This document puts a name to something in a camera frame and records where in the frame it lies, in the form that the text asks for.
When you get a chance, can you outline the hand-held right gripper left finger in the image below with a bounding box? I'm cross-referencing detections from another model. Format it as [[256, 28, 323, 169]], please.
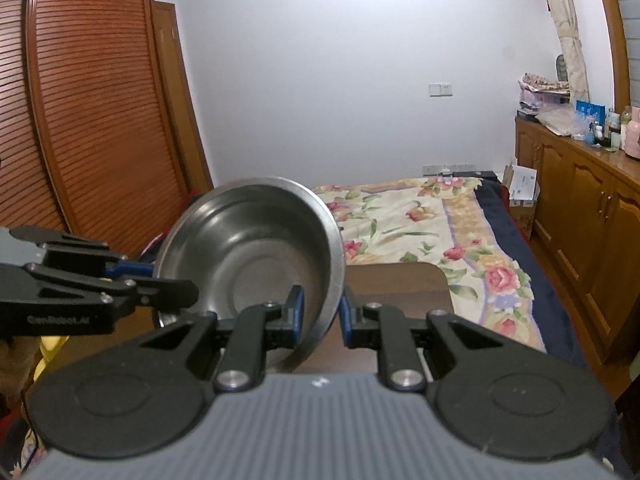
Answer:
[[142, 285, 306, 394]]

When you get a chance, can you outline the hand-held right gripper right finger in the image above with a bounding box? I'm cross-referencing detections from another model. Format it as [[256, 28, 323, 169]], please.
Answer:
[[339, 287, 503, 392]]

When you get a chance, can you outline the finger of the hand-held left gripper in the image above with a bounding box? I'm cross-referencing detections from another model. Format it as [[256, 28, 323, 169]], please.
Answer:
[[25, 263, 200, 314], [11, 226, 155, 281]]

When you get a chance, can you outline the medium steel bowl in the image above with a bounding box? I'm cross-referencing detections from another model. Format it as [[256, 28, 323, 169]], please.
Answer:
[[152, 176, 347, 374]]

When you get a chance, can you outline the person's left hand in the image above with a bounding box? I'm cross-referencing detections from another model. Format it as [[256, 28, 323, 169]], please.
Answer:
[[0, 337, 40, 398]]

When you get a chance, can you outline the floral blanket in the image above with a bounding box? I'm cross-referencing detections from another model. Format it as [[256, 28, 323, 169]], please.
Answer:
[[310, 177, 548, 354]]

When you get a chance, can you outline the patterned cloth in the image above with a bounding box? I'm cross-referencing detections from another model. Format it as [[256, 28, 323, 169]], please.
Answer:
[[0, 402, 47, 479]]

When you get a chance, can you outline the brown wardrobe side panel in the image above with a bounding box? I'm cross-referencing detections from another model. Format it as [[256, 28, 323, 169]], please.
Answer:
[[151, 1, 215, 197]]

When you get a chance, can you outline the black flat box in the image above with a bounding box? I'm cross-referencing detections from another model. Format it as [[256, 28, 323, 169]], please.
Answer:
[[452, 170, 499, 184]]

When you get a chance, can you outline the dark blue bedsheet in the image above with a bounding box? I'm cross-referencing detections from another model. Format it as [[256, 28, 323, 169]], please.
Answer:
[[472, 179, 593, 372]]

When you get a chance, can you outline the cardboard box with white paper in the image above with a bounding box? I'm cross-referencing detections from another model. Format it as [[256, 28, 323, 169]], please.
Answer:
[[502, 162, 541, 212]]

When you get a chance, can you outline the wooden cabinet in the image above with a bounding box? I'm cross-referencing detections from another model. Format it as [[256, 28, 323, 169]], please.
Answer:
[[515, 115, 640, 367]]

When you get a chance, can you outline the pile of papers and bags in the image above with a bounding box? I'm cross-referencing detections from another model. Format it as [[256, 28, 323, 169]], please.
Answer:
[[517, 72, 587, 137]]

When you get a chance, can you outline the blue box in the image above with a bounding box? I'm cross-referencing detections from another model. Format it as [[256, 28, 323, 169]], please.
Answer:
[[574, 100, 606, 144]]

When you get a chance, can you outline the cluster of small bottles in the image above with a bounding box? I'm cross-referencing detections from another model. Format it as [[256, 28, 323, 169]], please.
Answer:
[[604, 106, 630, 153]]

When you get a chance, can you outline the pink bottle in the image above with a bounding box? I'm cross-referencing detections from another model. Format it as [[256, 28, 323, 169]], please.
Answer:
[[627, 106, 640, 159]]

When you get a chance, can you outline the grey window blind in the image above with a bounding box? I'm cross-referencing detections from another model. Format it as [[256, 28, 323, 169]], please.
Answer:
[[612, 0, 640, 107]]

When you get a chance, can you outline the white wall outlet strip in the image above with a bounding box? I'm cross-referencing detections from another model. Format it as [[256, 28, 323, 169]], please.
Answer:
[[422, 162, 476, 176]]

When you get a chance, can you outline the wooden arch frame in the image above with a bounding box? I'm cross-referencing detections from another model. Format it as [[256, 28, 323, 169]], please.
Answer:
[[590, 0, 632, 112]]

